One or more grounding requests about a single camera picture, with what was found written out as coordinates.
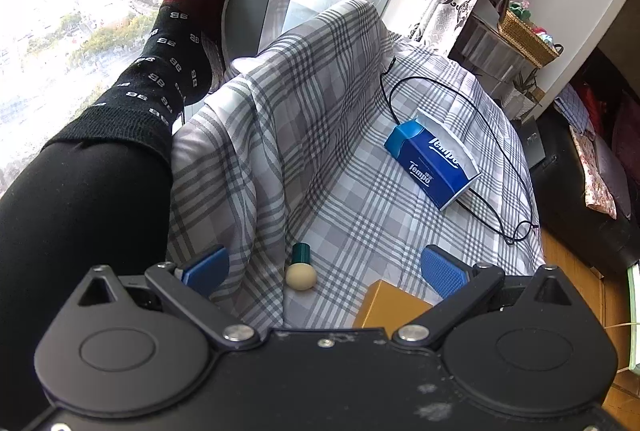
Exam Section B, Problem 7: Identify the glass side table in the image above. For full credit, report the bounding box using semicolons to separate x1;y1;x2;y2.
447;0;546;102

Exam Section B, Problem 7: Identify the black leather sofa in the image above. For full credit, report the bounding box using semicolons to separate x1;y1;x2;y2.
520;51;640;283

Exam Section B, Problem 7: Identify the black cable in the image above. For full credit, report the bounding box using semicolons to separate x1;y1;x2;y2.
379;57;542;247

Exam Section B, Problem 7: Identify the person's leg in black sock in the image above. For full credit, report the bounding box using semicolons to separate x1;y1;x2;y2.
0;0;221;414

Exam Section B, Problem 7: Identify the gold box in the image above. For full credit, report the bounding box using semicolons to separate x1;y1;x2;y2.
352;280;435;333

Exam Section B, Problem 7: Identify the wicker basket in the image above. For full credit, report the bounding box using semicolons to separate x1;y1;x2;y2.
497;0;564;70

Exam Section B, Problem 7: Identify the plaid blanket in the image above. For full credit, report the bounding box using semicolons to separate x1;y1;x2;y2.
167;0;546;330

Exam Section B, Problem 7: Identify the blue tissue box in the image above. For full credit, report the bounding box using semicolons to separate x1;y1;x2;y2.
384;107;482;212

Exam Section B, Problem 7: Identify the red cloth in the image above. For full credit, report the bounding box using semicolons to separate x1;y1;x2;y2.
575;78;609;132

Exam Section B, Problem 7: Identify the floral cushion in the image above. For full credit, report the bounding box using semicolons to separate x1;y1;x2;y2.
570;126;619;220

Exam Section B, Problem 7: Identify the window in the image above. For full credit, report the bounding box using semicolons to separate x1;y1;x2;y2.
0;0;432;212

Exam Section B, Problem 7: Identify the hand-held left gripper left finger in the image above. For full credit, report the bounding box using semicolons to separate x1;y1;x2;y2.
65;245;261;350

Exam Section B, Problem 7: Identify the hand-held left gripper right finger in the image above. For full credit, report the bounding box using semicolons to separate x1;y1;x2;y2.
392;245;588;350

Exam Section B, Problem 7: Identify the blue checked cloth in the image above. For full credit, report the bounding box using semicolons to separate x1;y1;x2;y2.
554;83;586;132

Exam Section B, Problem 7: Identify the light grey cushion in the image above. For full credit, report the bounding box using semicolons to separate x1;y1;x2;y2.
594;98;640;218

